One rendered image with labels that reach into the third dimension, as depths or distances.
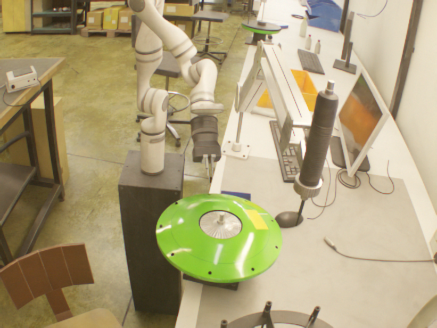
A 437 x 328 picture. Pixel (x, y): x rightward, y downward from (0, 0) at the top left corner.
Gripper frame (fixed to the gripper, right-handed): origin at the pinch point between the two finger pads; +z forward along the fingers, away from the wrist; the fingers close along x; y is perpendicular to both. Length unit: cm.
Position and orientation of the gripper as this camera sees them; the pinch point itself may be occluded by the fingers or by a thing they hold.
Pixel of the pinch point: (211, 179)
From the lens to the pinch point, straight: 107.2
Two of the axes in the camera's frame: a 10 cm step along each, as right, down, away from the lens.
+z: 1.1, 9.4, -3.4
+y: -2.1, 3.5, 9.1
